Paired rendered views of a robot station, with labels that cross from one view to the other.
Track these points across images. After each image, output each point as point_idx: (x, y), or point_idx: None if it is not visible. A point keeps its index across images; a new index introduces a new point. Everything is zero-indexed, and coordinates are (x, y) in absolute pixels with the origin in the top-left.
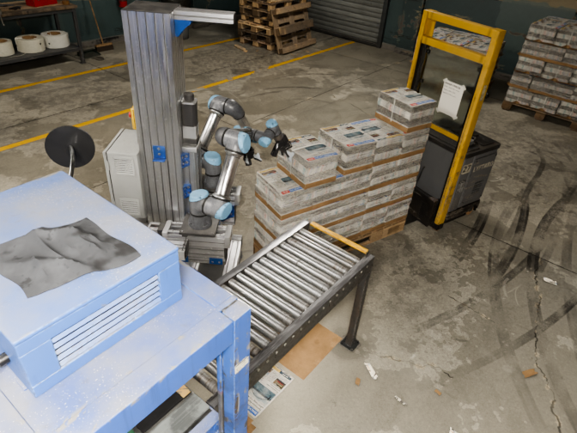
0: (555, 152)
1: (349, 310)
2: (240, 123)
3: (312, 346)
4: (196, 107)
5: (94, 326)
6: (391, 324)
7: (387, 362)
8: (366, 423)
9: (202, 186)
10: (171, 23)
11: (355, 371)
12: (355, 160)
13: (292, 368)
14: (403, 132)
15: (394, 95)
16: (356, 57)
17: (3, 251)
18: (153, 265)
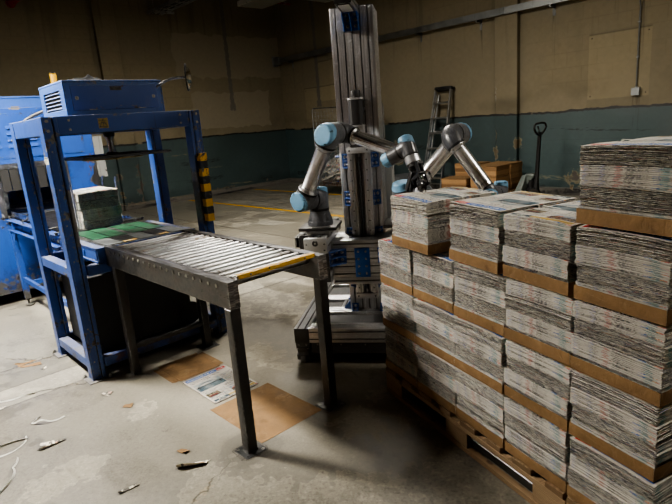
0: None
1: (317, 455)
2: (457, 159)
3: (256, 417)
4: (353, 105)
5: (51, 102)
6: (274, 502)
7: (199, 485)
8: (122, 452)
9: (368, 205)
10: (332, 18)
11: (199, 451)
12: (463, 235)
13: (230, 402)
14: (586, 224)
15: (648, 138)
16: None
17: None
18: (56, 83)
